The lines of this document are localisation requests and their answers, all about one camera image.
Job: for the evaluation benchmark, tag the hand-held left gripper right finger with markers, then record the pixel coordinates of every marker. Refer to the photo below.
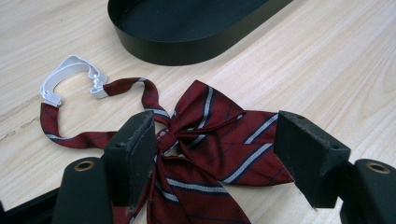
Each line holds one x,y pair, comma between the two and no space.
308,155

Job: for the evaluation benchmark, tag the dark red striped bow tie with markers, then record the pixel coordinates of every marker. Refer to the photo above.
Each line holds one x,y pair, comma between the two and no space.
224,146

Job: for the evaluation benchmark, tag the black oval tray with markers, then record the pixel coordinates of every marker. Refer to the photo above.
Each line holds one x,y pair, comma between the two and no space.
190,31

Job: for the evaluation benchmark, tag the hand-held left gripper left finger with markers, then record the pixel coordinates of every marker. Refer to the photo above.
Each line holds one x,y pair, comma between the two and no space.
129,161

